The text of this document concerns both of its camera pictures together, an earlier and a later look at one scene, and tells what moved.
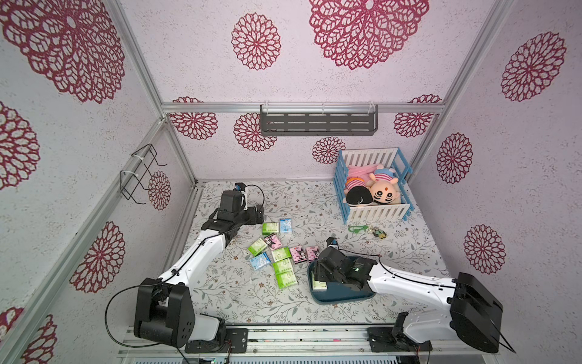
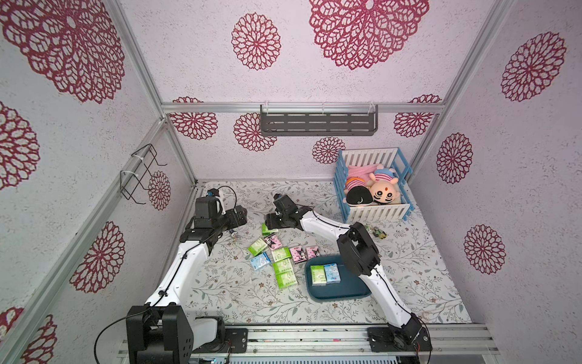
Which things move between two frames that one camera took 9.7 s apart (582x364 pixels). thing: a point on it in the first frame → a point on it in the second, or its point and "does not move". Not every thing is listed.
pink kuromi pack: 273,241 does not move
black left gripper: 253,219 → 233,221
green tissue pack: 283,267 does not move
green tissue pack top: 268,228 does not move
